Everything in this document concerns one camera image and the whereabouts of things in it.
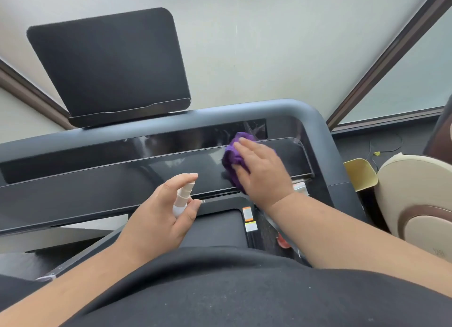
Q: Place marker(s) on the person's right hand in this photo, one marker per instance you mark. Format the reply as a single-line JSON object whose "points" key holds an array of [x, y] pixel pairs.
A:
{"points": [[265, 178]]}

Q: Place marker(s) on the person's left hand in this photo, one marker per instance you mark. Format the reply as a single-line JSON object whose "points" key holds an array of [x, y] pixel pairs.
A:
{"points": [[152, 228]]}

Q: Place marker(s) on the white spray bottle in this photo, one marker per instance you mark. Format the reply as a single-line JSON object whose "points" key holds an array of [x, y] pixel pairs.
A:
{"points": [[180, 205]]}

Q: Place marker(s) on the purple microfibre cloth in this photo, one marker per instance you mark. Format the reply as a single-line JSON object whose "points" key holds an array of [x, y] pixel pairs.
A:
{"points": [[231, 157]]}

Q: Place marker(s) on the person's left forearm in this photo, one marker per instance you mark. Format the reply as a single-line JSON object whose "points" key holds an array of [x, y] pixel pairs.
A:
{"points": [[60, 288]]}

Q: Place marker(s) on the person's right forearm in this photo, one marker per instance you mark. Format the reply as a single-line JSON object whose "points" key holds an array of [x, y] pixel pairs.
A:
{"points": [[370, 245]]}

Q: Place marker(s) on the grey treadmill base with uprights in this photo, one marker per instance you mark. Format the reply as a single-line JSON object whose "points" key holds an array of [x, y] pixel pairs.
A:
{"points": [[219, 228]]}

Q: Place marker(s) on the beige waste bin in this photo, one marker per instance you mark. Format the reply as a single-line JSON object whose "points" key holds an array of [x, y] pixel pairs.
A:
{"points": [[360, 175]]}

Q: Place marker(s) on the black shirt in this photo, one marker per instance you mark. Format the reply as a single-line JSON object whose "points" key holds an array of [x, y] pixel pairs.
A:
{"points": [[247, 291]]}

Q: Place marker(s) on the beige upholstered chair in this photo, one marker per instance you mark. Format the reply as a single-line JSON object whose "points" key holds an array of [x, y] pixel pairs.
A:
{"points": [[416, 203]]}

